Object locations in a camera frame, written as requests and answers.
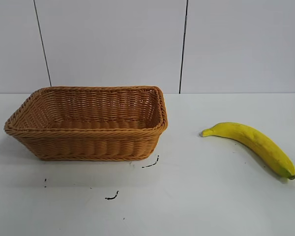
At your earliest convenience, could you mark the brown woven wicker basket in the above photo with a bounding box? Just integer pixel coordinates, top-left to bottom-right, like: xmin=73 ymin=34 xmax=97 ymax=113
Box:
xmin=3 ymin=85 xmax=169 ymax=162

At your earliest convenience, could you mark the yellow banana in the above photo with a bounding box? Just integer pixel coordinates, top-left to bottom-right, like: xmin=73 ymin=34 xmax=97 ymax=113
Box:
xmin=201 ymin=121 xmax=295 ymax=180

